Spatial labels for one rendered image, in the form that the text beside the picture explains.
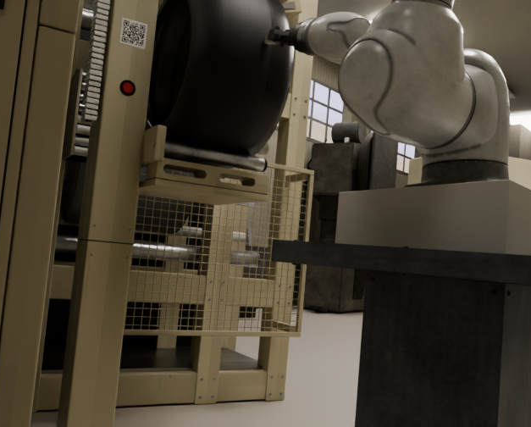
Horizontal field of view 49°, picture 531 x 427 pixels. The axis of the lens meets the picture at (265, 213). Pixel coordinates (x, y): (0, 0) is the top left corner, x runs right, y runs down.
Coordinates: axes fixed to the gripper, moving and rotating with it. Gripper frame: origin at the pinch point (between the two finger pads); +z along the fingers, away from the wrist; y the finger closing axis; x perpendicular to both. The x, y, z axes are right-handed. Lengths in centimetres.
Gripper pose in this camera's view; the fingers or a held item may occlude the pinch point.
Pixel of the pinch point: (272, 38)
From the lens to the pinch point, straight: 167.4
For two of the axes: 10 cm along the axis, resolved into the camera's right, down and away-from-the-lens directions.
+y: -8.6, -1.1, -4.9
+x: -2.2, 9.6, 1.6
